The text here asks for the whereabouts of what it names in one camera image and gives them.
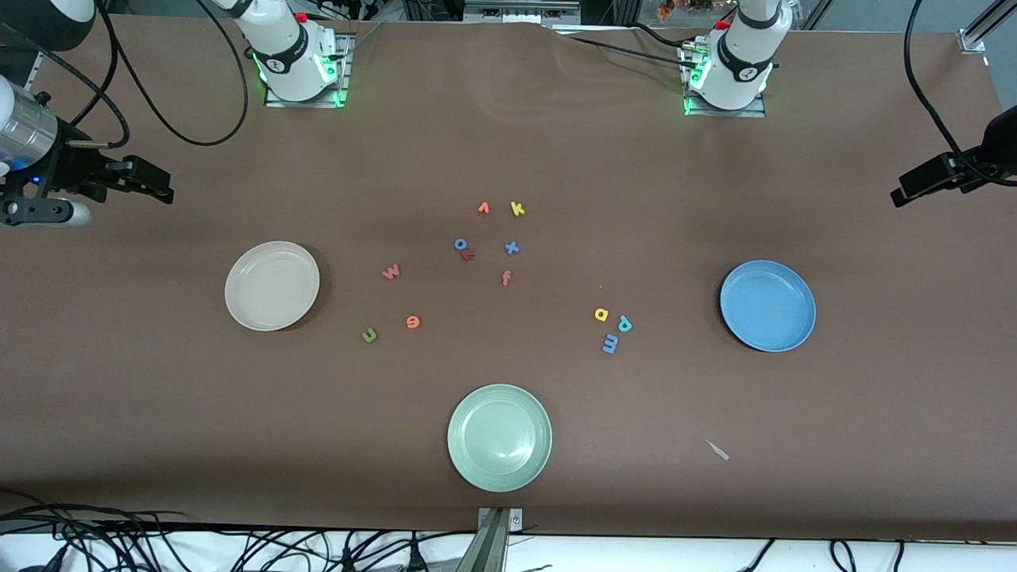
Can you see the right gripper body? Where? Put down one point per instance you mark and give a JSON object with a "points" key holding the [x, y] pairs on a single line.
{"points": [[74, 167]]}

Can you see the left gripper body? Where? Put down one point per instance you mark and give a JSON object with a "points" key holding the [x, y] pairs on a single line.
{"points": [[998, 144]]}

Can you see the pink foam letter w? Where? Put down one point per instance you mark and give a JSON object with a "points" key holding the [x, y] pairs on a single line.
{"points": [[391, 273]]}

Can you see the teal foam letter p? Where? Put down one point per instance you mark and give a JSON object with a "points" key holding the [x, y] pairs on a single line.
{"points": [[629, 325]]}

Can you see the blue foam letter m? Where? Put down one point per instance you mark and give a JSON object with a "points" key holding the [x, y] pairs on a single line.
{"points": [[610, 344]]}

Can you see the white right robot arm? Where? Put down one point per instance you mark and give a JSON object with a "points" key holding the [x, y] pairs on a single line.
{"points": [[290, 56]]}

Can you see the beige plate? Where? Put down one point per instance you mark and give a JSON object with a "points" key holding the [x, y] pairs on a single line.
{"points": [[272, 286]]}

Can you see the blue plate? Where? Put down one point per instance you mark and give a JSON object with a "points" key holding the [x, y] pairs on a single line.
{"points": [[767, 306]]}

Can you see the orange background object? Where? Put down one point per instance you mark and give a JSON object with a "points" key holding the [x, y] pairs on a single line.
{"points": [[666, 9]]}

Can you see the small grey tape scrap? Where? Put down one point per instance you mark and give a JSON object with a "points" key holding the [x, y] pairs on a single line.
{"points": [[719, 451]]}

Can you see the brown table mat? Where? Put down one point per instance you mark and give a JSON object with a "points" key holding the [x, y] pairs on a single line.
{"points": [[556, 143]]}

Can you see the grey power strip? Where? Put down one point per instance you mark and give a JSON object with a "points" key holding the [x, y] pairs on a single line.
{"points": [[516, 12]]}

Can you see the pale green plate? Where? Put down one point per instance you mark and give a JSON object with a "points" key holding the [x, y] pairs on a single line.
{"points": [[500, 437]]}

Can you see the aluminium table edge rail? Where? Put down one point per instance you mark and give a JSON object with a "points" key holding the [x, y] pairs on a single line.
{"points": [[36, 73]]}

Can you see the aluminium profile post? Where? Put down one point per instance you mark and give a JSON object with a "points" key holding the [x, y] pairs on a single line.
{"points": [[973, 40]]}

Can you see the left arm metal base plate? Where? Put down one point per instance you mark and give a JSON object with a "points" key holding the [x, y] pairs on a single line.
{"points": [[727, 113]]}

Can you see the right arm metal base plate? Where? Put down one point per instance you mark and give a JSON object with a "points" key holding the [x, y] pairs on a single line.
{"points": [[347, 56]]}

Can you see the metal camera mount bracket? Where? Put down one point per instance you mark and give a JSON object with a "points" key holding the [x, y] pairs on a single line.
{"points": [[494, 548]]}

